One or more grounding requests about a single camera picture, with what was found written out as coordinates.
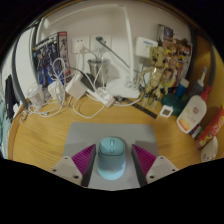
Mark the white lotion bottle red pump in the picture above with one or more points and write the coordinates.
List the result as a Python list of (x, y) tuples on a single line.
[(191, 115)]

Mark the black flat device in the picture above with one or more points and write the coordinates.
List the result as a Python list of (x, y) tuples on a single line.
[(11, 96)]

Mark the white charger block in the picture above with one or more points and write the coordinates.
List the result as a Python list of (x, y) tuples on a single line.
[(76, 86)]

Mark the white wall outlet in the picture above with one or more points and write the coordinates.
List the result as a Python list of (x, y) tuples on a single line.
[(105, 41), (80, 45)]

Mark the tan tree figure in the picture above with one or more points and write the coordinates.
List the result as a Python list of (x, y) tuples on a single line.
[(156, 73), (176, 63)]

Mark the white desk lamp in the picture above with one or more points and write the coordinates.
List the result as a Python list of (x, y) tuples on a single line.
[(123, 88)]

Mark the blue model kit box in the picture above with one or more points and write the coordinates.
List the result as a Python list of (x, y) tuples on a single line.
[(48, 60)]

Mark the white ceramic mug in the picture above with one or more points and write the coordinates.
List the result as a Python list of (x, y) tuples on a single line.
[(209, 150)]

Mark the red potato chip can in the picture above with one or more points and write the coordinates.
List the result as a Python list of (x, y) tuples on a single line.
[(211, 128)]

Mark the grey mouse pad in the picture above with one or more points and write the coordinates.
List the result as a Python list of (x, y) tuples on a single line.
[(110, 130)]

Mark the teal cloth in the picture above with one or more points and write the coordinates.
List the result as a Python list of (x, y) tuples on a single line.
[(3, 130)]

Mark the small white charger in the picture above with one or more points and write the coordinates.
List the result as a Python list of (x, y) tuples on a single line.
[(53, 90)]

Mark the small white cube clock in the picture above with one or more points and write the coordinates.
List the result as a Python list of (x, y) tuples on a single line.
[(166, 111)]

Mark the white power strip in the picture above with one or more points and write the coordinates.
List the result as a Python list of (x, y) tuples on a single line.
[(101, 96)]

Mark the metal cup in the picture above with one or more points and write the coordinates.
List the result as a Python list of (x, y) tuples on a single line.
[(100, 71)]

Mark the light blue computer mouse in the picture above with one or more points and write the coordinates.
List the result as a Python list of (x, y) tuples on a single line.
[(111, 156)]

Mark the white wall box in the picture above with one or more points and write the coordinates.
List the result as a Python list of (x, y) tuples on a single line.
[(145, 46)]

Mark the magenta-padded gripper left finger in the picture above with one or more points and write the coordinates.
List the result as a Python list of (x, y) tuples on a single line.
[(66, 168)]

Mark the clear plastic cup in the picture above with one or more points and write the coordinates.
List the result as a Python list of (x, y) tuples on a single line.
[(35, 93)]

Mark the black ruler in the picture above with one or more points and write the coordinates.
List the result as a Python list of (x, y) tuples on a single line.
[(145, 110)]

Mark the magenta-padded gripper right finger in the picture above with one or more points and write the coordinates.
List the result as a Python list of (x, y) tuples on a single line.
[(161, 166)]

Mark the printed figure box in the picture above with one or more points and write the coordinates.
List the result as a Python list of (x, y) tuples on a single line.
[(166, 33)]

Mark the blue spray bottle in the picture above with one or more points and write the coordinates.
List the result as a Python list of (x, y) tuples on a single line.
[(196, 90)]

